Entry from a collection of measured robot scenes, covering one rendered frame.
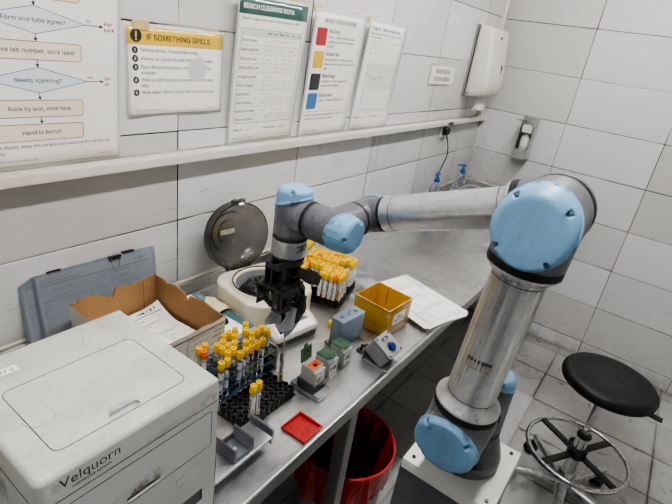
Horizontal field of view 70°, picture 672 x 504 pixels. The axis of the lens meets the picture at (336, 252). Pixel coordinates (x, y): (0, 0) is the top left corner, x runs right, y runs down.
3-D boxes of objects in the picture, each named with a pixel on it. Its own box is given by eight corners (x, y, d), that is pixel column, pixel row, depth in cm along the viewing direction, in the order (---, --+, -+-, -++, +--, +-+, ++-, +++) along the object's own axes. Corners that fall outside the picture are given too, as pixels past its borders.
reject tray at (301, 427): (303, 445, 105) (304, 442, 105) (280, 428, 108) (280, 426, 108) (322, 428, 110) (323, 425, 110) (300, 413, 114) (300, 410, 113)
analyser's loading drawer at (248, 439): (194, 507, 86) (195, 487, 84) (171, 486, 89) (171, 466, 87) (273, 442, 102) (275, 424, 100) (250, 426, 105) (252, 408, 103)
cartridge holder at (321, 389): (317, 403, 117) (319, 391, 116) (289, 385, 122) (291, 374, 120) (330, 392, 122) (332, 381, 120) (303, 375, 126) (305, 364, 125)
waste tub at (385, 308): (384, 340, 146) (390, 312, 142) (349, 320, 153) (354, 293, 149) (407, 324, 156) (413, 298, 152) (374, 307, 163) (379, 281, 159)
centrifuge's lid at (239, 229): (210, 204, 137) (195, 199, 143) (213, 285, 146) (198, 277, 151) (270, 195, 152) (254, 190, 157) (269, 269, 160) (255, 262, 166)
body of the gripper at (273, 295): (254, 304, 106) (258, 255, 101) (280, 291, 113) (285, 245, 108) (280, 318, 103) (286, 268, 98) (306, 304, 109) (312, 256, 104)
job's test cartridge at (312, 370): (313, 393, 118) (316, 372, 116) (298, 383, 121) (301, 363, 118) (323, 385, 122) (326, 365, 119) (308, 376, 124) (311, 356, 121)
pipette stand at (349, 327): (342, 355, 136) (347, 325, 132) (323, 343, 140) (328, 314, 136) (363, 342, 144) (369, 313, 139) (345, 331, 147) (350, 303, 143)
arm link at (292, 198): (300, 196, 92) (267, 183, 96) (294, 248, 96) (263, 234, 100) (325, 189, 98) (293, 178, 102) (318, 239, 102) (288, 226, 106)
